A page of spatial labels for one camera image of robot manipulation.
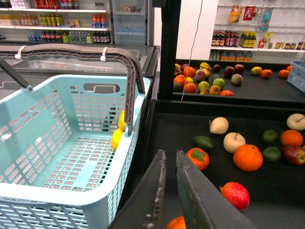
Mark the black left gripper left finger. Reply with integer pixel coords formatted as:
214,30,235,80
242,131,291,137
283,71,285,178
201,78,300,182
108,150,166,229

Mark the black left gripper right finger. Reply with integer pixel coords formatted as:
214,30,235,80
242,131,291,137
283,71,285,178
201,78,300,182
176,150,256,229

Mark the yellow lemon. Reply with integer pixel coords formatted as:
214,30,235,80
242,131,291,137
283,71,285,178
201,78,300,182
111,128,123,151
251,66,263,76

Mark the orange at bottom edge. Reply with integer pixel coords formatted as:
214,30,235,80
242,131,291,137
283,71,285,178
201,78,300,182
165,216,186,229

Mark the red pomegranate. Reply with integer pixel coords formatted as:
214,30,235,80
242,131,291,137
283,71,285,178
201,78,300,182
218,182,250,211

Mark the orange persimmon with green calyx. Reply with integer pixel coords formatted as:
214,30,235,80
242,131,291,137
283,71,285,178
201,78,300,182
186,147,210,171

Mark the dark green avocado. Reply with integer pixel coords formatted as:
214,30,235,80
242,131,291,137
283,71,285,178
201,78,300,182
193,135,214,151

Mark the large orange near persimmon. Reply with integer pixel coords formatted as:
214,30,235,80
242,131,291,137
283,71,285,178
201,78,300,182
233,144,263,172

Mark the pale yellow apple with stem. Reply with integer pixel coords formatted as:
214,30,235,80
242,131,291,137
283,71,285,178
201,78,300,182
224,132,246,154

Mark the cream white pear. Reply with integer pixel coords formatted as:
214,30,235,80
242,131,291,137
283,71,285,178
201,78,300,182
209,117,229,135

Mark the green lime lower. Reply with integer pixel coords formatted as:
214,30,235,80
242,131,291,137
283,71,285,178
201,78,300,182
262,146,282,163

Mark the green lime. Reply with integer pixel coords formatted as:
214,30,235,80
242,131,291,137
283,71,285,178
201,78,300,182
261,129,278,144
262,146,282,163

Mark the light blue shopping basket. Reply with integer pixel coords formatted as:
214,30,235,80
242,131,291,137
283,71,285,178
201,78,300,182
0,74,147,229

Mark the green lime upper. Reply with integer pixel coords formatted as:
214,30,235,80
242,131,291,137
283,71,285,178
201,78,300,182
261,129,278,144

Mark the small orange top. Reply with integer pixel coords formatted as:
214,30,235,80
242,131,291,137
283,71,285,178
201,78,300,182
280,130,303,146

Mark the pale apple with long stem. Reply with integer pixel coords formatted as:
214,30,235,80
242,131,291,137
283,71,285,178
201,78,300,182
286,114,305,131

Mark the blue basket at right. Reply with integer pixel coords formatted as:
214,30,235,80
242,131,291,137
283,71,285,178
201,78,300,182
287,61,305,93

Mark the glass top freezer chest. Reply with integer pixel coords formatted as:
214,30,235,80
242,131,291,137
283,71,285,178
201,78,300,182
0,43,160,98

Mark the grey basket handle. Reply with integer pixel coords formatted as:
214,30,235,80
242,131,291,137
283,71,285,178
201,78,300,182
0,43,145,135

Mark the white hanging cable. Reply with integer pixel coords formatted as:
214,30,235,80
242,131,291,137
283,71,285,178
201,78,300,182
181,0,203,102

